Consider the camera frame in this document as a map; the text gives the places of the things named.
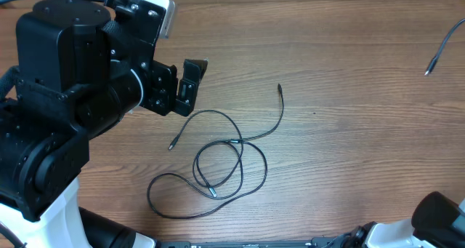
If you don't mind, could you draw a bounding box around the black usb cable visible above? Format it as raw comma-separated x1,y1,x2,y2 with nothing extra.
424,17,465,76
146,138,269,220
167,83,286,199

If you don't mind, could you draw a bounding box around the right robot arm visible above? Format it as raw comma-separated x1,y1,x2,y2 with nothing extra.
341,191,464,248

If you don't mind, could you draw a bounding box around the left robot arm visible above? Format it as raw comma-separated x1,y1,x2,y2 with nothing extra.
1,0,208,247

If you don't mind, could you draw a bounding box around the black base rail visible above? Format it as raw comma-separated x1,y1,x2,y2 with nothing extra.
155,236,346,248

